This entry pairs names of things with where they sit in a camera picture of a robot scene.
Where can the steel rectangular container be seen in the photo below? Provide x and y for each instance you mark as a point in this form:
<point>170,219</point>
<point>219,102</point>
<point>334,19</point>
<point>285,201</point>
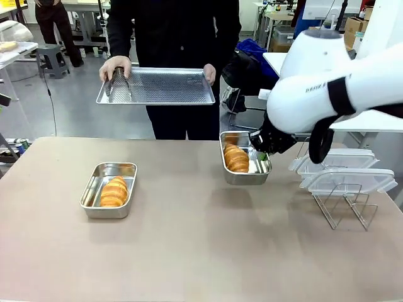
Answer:
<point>94,182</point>
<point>245,177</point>

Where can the pale bread loaf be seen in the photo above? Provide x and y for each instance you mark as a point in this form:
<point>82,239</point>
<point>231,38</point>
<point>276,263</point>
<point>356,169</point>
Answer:
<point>7,46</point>

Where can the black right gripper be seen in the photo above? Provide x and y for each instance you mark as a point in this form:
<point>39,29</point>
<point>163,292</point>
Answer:
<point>277,138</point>

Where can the person's left forearm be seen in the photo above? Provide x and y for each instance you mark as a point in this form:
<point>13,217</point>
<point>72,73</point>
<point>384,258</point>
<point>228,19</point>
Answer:
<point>225,41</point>

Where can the person's right forearm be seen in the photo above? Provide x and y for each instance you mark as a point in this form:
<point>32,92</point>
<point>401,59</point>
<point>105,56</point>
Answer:
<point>119,37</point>

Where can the cardboard box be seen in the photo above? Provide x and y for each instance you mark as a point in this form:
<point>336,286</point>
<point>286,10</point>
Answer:
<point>352,30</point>

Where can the person's left hand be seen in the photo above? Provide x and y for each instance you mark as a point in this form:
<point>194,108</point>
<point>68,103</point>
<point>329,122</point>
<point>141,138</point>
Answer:
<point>211,74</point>

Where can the person's right hand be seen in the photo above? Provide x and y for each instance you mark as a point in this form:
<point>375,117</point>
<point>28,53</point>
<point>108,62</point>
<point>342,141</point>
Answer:
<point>118,62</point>

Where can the person in black clothes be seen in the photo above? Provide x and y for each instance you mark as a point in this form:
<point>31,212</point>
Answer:
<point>176,31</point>

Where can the blue cloth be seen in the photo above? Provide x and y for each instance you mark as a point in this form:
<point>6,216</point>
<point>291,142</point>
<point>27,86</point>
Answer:
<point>250,48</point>

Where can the metal tongs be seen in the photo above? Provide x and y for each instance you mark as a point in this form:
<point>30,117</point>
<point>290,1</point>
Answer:
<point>108,88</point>

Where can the clear plastic dome cover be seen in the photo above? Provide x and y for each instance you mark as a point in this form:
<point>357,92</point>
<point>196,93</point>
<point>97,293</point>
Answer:
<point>15,31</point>

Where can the perforated metal baking tray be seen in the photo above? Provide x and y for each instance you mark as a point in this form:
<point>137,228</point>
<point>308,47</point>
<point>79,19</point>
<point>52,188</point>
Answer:
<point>163,85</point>

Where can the golden croissant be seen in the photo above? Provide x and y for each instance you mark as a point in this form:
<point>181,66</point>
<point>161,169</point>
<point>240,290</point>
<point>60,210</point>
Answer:
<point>236,158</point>
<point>114,192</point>

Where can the grey plastic stool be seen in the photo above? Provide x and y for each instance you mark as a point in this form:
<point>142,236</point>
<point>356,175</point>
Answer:
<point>52,59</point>

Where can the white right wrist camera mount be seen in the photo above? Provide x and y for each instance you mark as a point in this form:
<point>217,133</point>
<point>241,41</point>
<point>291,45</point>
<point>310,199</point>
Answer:
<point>264,94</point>

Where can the cans on low shelf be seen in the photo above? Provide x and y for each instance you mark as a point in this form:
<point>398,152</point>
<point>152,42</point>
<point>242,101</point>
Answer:
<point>15,148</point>

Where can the grey storage bin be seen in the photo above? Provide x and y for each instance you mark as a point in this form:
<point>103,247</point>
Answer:
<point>283,37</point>

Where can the white table with food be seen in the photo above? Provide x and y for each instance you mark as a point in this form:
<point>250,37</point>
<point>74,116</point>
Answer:
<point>15,55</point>

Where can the chair with black jacket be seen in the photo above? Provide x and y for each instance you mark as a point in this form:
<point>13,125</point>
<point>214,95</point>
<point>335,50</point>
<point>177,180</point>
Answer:
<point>248,72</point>

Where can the black stand pole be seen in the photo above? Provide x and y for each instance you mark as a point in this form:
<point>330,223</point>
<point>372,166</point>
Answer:
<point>340,15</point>

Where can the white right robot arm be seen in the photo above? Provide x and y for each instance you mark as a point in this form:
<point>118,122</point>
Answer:
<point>299,104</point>

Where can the bystander in black trousers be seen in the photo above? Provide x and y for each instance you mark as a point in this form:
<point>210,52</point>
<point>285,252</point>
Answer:
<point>56,28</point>

